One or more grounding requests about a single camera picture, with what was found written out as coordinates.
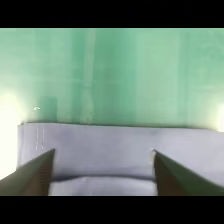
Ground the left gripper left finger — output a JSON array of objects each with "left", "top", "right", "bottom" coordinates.
[{"left": 0, "top": 148, "right": 56, "bottom": 197}]

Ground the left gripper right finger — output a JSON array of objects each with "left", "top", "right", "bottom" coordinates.
[{"left": 153, "top": 149, "right": 224, "bottom": 197}]

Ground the grey garment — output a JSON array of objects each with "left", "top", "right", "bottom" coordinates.
[{"left": 16, "top": 122, "right": 224, "bottom": 197}]

